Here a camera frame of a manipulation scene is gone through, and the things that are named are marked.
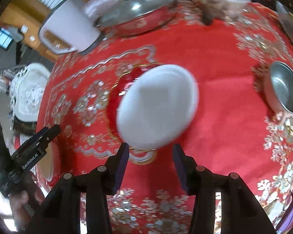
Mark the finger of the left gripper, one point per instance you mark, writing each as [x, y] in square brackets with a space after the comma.
[37, 144]

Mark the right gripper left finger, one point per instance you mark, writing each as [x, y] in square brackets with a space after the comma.
[60, 210]

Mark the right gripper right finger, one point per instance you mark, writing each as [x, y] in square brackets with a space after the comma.
[240, 211]

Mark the cream plastic bowl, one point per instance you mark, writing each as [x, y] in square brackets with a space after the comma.
[49, 165]

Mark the red gold-rimmed glass plate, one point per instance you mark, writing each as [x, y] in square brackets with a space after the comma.
[118, 91]

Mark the white bowl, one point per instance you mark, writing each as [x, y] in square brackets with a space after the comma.
[157, 107]

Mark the stainless steel bowl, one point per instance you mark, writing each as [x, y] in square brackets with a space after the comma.
[278, 87]

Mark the left hand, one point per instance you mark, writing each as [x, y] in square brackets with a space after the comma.
[17, 203]

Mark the white electric kettle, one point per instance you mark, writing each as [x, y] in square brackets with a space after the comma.
[69, 24]

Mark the wooden cabinet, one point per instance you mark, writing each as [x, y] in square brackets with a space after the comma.
[26, 17]

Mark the pink fabric roll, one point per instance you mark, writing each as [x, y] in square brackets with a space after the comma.
[94, 9]

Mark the steel wok with glass lid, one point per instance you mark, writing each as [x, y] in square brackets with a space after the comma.
[134, 17]

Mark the clear plastic bags pile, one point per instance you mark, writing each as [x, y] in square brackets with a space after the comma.
[286, 19]

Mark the clear plastic food container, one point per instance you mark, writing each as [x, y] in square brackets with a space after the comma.
[226, 10]

